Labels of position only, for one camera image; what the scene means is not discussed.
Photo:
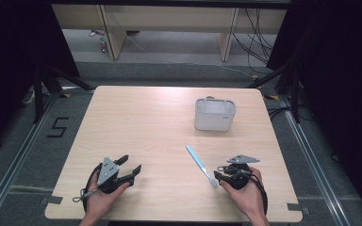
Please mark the light blue toothbrush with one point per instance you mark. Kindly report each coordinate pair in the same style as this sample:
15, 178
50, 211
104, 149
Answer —
199, 164

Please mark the person's left hand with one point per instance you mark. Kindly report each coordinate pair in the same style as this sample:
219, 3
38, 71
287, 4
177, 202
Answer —
99, 202

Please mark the metal floor rail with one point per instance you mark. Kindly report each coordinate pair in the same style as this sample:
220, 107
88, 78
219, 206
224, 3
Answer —
314, 160
15, 160

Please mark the grey tape strip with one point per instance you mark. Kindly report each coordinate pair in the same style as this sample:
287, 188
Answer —
52, 200
297, 207

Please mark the yellow black floor tape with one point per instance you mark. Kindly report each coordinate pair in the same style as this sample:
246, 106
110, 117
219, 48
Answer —
273, 97
66, 95

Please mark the black metal stand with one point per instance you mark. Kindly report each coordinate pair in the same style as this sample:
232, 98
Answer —
295, 94
38, 94

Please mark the person's right hand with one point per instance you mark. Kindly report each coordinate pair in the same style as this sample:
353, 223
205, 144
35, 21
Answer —
250, 197

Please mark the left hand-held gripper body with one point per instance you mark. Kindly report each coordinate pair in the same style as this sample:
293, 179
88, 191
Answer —
108, 171

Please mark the small colourful floor clutter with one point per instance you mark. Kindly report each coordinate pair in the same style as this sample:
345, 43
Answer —
102, 44

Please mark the light wooden desk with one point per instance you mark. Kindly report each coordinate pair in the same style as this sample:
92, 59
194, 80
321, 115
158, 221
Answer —
169, 19

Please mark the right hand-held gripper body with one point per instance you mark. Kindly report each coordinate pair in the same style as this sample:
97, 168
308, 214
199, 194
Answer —
240, 179

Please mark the white plastic container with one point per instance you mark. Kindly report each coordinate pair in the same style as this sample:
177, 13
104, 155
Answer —
215, 121

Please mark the dark curtain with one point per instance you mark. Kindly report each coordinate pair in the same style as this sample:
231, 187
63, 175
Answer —
6, 62
342, 78

